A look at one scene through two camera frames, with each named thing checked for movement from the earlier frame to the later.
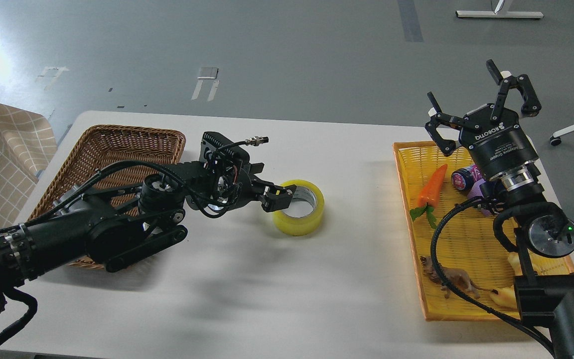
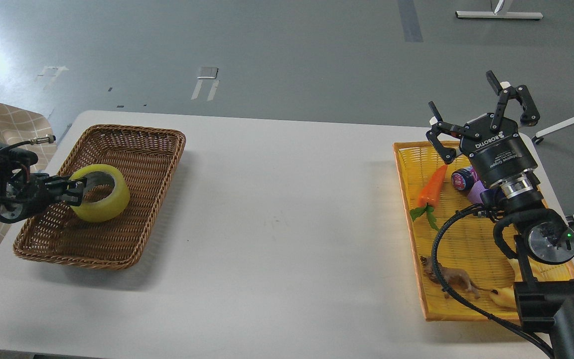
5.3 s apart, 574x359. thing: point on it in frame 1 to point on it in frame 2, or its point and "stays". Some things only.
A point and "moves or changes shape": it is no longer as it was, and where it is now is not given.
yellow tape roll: x=307 y=225 moves or changes shape
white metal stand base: x=497 y=14 stays
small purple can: x=463 y=178 stays
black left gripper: x=235 y=182 to x=20 y=196
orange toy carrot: x=429 y=195 stays
